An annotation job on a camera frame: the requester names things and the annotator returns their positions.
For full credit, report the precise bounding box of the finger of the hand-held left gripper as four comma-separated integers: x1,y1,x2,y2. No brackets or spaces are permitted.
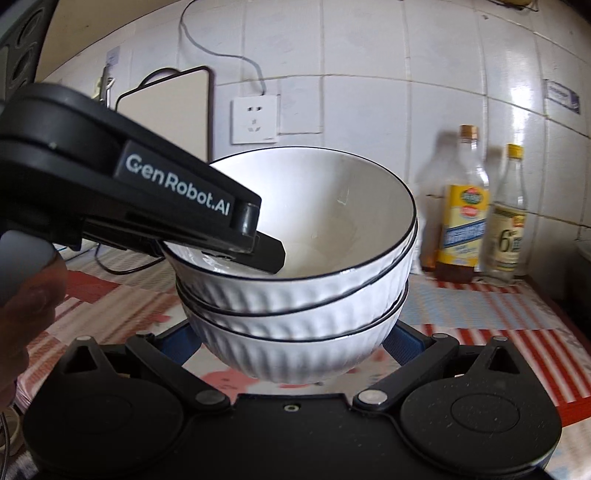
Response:
159,231,286,276

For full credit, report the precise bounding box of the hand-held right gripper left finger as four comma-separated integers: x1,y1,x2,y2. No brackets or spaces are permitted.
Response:
60,322,232,409

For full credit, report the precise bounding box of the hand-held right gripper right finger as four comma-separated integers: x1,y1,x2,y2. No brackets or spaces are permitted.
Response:
352,322,529,409

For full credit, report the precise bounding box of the white ribbed bowl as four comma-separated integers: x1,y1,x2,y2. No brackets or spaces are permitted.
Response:
161,147,419,312
175,217,421,341
185,281,411,385

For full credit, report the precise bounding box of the person's left hand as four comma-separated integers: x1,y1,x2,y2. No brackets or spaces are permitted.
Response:
0,258,70,407

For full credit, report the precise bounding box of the striped tablecloth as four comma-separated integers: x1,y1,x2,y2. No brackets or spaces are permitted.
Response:
14,251,591,416

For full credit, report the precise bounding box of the white cutting board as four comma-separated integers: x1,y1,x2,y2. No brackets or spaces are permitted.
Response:
115,65,214,162

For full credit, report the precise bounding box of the yellow label oil bottle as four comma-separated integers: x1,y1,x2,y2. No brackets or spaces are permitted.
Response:
434,124,491,283

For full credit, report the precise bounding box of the clear vinegar bottle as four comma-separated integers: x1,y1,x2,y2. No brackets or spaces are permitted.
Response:
480,144,529,286

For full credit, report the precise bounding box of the empty clear bottle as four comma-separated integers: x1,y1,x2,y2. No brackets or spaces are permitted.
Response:
416,131,451,273

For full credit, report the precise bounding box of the black rice cooker cord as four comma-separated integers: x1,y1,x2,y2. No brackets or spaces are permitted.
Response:
95,242,171,278

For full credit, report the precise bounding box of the white wall socket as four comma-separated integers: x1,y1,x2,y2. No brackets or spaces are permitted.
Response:
230,95,281,145

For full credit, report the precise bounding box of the black wall cable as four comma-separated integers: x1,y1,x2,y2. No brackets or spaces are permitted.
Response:
180,0,266,97

